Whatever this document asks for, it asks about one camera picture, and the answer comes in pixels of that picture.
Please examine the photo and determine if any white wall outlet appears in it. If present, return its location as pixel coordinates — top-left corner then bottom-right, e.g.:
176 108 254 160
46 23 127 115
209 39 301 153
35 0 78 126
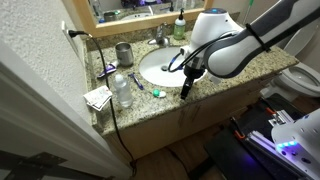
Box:
61 21 80 58

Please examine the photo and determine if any white door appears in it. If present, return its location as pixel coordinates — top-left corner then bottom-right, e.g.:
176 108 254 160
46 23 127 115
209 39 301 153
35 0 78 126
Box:
0 43 131 180

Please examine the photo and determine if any grey metal cup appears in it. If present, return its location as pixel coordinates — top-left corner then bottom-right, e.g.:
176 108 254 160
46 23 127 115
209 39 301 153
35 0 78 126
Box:
115 42 134 66

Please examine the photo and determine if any wood framed mirror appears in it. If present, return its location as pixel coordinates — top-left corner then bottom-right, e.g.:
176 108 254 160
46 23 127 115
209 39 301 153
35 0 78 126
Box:
70 0 215 38

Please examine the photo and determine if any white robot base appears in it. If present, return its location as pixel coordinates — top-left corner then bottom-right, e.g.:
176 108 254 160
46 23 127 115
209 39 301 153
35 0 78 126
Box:
271 109 320 180

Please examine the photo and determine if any white paper packet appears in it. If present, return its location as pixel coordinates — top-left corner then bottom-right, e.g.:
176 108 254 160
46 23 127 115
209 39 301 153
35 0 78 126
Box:
83 85 112 111

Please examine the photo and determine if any white toilet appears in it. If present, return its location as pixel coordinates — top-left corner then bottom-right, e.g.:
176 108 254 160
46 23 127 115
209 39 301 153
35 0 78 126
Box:
260 19 320 102

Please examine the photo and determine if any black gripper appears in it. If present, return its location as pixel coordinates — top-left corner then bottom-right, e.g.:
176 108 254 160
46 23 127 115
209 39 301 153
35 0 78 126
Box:
180 57 205 100

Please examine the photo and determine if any wooden vanity cabinet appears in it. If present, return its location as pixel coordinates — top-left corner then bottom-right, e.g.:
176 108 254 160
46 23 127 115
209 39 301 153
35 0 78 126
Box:
101 75 272 162

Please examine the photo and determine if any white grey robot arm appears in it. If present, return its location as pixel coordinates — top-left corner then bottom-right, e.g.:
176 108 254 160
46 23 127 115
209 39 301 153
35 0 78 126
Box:
178 0 320 99

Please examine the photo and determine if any chrome faucet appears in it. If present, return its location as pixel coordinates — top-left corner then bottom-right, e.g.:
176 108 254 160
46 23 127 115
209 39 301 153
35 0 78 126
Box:
148 22 170 47

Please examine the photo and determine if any black robot cart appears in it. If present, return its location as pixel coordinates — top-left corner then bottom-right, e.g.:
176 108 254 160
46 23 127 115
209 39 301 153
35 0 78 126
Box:
188 93 313 180

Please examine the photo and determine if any clear plastic bottle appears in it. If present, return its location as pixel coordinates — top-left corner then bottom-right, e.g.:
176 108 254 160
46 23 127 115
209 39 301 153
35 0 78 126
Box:
114 74 133 108

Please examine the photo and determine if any purple toothpaste tube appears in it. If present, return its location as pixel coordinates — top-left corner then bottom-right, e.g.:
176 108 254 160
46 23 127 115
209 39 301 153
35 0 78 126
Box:
98 61 119 78

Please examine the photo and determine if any green soap dispenser bottle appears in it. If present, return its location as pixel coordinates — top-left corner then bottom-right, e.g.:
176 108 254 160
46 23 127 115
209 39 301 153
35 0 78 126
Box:
173 9 186 40

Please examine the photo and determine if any white sink basin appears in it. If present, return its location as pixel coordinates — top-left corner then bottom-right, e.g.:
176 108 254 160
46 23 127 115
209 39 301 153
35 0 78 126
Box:
138 45 209 88

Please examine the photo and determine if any blue razor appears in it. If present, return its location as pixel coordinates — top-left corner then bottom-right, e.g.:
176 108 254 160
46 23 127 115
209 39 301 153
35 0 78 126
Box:
128 73 144 90

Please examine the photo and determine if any black power cable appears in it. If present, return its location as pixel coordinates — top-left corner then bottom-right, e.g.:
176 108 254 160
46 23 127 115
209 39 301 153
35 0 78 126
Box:
67 29 138 178

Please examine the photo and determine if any green white contact lens case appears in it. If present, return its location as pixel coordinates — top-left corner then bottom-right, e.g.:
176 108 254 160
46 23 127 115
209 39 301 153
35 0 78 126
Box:
152 89 166 98

